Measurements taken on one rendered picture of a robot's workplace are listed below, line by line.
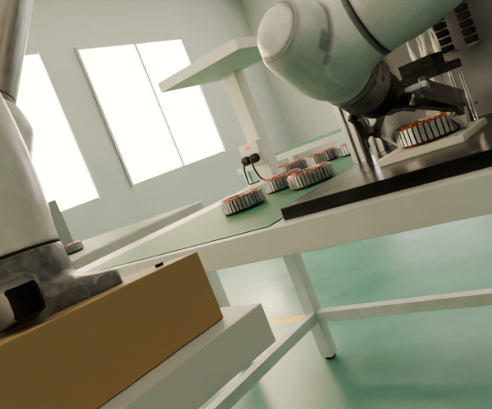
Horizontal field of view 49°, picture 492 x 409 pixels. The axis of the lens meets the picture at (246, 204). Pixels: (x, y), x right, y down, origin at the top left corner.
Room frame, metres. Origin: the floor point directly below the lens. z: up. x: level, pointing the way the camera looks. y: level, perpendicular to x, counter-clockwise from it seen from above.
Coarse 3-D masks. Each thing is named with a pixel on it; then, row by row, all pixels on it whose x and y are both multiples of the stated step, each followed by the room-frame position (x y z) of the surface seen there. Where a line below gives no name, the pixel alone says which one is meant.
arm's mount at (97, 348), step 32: (192, 256) 0.47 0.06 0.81; (128, 288) 0.41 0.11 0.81; (160, 288) 0.43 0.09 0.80; (192, 288) 0.46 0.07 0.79; (64, 320) 0.37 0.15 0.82; (96, 320) 0.39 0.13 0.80; (128, 320) 0.41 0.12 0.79; (160, 320) 0.43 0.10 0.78; (192, 320) 0.45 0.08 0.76; (0, 352) 0.34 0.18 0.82; (32, 352) 0.35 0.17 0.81; (64, 352) 0.37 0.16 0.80; (96, 352) 0.38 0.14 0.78; (128, 352) 0.40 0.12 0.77; (160, 352) 0.42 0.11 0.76; (0, 384) 0.33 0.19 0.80; (32, 384) 0.35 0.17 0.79; (64, 384) 0.36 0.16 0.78; (96, 384) 0.38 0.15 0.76; (128, 384) 0.39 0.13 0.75
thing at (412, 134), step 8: (440, 112) 0.94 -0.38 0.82; (416, 120) 0.97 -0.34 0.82; (424, 120) 0.88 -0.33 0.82; (432, 120) 0.88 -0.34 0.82; (440, 120) 0.87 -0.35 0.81; (448, 120) 0.88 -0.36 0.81; (400, 128) 0.92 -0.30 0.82; (408, 128) 0.90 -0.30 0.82; (416, 128) 0.88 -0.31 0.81; (424, 128) 0.88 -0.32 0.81; (432, 128) 0.88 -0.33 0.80; (440, 128) 0.87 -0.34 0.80; (448, 128) 0.87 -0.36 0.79; (456, 128) 0.88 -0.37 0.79; (400, 136) 0.92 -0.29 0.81; (408, 136) 0.90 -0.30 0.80; (416, 136) 0.89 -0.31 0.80; (424, 136) 0.88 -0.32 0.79; (432, 136) 0.88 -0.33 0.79; (440, 136) 0.88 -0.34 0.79; (400, 144) 0.93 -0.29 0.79; (408, 144) 0.90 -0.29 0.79; (416, 144) 0.90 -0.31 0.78
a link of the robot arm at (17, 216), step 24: (0, 96) 0.50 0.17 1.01; (0, 120) 0.47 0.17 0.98; (0, 144) 0.46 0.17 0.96; (24, 144) 0.50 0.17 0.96; (0, 168) 0.44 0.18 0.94; (24, 168) 0.47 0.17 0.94; (0, 192) 0.44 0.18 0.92; (24, 192) 0.46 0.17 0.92; (0, 216) 0.43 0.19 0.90; (24, 216) 0.45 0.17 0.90; (48, 216) 0.48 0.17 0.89; (0, 240) 0.42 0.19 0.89; (24, 240) 0.44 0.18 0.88; (48, 240) 0.46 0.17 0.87
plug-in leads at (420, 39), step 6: (432, 30) 1.04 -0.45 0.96; (420, 36) 1.03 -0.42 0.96; (432, 36) 1.02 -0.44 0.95; (420, 42) 1.07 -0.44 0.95; (432, 42) 1.02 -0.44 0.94; (438, 42) 1.03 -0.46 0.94; (408, 48) 1.04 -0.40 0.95; (420, 48) 1.06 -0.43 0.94; (426, 48) 1.02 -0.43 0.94; (438, 48) 1.01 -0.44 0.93; (414, 54) 1.04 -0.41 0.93; (426, 54) 1.02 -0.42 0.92; (414, 60) 1.04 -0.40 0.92
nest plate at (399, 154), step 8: (480, 120) 0.92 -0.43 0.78; (464, 128) 0.89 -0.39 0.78; (472, 128) 0.87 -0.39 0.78; (480, 128) 0.90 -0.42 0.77; (448, 136) 0.86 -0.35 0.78; (456, 136) 0.83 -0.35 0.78; (464, 136) 0.83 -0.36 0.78; (424, 144) 0.88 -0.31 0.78; (432, 144) 0.86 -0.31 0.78; (440, 144) 0.85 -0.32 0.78; (448, 144) 0.84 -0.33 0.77; (392, 152) 0.96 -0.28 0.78; (400, 152) 0.91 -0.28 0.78; (408, 152) 0.88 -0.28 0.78; (416, 152) 0.87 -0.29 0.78; (424, 152) 0.87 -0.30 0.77; (384, 160) 0.91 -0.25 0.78; (392, 160) 0.90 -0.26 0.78; (400, 160) 0.89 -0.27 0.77
